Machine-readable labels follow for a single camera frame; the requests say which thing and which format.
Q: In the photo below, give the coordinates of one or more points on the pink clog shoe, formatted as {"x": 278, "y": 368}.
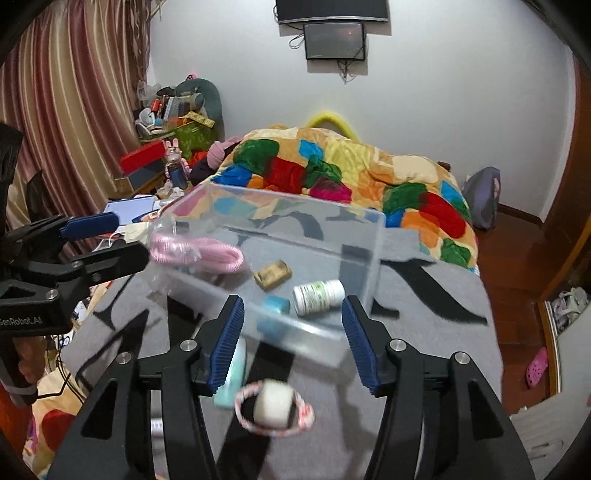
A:
{"x": 538, "y": 367}

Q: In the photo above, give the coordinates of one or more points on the small blue roll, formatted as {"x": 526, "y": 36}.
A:
{"x": 274, "y": 307}

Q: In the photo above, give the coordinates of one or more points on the pink plush hat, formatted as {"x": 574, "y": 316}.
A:
{"x": 221, "y": 152}

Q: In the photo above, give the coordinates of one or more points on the colourful patchwork quilt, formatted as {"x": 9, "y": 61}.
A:
{"x": 360, "y": 166}

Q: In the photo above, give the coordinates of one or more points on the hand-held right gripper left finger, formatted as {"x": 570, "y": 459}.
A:
{"x": 226, "y": 341}

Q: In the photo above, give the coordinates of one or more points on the pink striped curtain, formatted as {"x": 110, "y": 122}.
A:
{"x": 78, "y": 92}

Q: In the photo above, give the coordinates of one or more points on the person's left hand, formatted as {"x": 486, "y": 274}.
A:
{"x": 30, "y": 364}

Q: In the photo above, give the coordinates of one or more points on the red box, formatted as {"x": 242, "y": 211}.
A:
{"x": 145, "y": 157}

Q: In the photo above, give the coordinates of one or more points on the green box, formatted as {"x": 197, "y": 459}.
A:
{"x": 194, "y": 136}

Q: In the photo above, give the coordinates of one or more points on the white tape roll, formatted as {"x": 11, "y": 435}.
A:
{"x": 273, "y": 401}

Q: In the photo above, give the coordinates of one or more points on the mint green tube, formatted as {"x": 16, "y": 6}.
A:
{"x": 233, "y": 378}

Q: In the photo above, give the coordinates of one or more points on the small black wall monitor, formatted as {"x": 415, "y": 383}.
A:
{"x": 334, "y": 40}

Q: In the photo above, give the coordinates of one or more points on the wooden door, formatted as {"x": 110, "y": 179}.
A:
{"x": 570, "y": 184}

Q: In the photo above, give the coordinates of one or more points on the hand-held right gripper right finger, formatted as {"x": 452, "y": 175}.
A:
{"x": 358, "y": 341}

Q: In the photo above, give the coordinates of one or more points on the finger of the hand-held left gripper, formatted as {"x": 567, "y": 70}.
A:
{"x": 117, "y": 258}
{"x": 90, "y": 225}

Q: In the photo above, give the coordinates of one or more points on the white medicine bottle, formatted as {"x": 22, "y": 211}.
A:
{"x": 318, "y": 297}

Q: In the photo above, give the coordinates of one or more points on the grey plush cushion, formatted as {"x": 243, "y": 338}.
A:
{"x": 207, "y": 99}

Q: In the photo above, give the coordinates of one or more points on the white tablet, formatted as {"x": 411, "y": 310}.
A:
{"x": 134, "y": 210}

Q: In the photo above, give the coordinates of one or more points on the bunny lid water bottle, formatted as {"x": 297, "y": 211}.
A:
{"x": 177, "y": 170}

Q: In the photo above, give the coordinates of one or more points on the white sneakers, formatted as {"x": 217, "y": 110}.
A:
{"x": 570, "y": 307}

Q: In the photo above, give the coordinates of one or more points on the clear plastic box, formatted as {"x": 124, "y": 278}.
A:
{"x": 323, "y": 240}

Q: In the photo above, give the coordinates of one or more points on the grey patterned blanket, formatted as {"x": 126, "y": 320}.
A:
{"x": 438, "y": 350}

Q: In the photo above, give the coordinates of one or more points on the small gold packet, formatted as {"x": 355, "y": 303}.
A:
{"x": 272, "y": 274}

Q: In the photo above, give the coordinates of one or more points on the grey backpack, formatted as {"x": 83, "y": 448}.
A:
{"x": 480, "y": 198}

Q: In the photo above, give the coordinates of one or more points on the white ribbed object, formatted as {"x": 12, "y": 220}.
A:
{"x": 554, "y": 429}

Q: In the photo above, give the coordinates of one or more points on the large black wall television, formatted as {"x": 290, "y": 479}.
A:
{"x": 332, "y": 9}

